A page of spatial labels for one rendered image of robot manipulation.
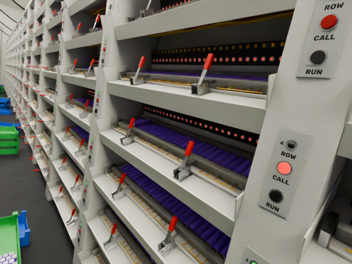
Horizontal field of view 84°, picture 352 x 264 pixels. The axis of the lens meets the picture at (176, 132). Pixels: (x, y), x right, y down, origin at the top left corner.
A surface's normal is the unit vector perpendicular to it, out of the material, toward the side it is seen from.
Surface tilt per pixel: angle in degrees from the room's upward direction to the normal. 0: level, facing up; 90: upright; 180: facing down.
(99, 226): 21
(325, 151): 90
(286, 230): 90
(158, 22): 111
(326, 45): 90
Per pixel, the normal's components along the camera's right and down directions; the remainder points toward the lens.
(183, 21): -0.75, 0.32
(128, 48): 0.66, 0.25
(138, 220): -0.08, -0.91
